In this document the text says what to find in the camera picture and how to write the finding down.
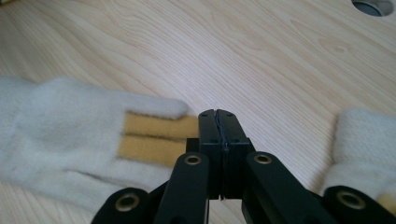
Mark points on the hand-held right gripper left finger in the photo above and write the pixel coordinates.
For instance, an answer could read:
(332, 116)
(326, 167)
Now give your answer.
(209, 133)

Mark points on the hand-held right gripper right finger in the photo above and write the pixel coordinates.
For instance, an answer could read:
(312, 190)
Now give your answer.
(234, 133)

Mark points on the grey glove with yellow fingers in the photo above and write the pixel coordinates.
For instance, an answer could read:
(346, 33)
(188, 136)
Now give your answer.
(361, 149)
(81, 137)

